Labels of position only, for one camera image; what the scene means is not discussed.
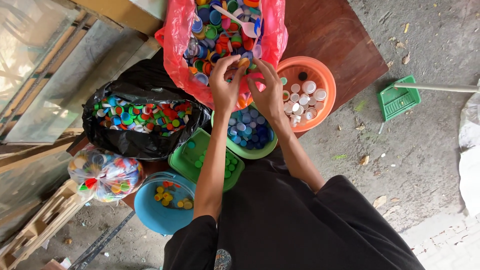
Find person's left hand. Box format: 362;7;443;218
209;54;250;114

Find person's right hand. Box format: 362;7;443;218
247;58;289;123

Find group of white caps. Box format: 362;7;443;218
282;80;328;128

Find group of blue caps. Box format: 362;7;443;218
226;107;275;151

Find green round bowl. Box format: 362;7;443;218
211;103;278;160

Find heap of mixed caps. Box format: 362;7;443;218
183;0;264;86

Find orange plastic basin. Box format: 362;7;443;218
276;56;337;133

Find red plastic bag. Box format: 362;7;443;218
154;0;289;112

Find white plastic spoon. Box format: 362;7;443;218
212;4;259;39

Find group of green caps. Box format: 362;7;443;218
187;140;239;179

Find green rectangular tray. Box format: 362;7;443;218
168;128;245;193

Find pile of colourful caps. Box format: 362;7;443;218
92;95;193;137

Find black plastic bag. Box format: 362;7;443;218
81;56;213;162

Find group of yellow caps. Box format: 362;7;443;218
154;181;194;210

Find green dustpan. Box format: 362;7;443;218
376;74;480;134

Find yellow wooden beam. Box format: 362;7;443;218
71;0;164;37

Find person's black shirt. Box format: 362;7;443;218
163;145;427;270

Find blue plastic bucket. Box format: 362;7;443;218
134;171;197;236

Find clear bag of caps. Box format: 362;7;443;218
67;147;145;203

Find black metal rod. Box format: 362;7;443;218
70;210;136;270

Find white sack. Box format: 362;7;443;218
458;79;480;218

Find wooden pallet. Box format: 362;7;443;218
0;178;88;270

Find glass panes in frame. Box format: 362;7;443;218
0;0;162;145

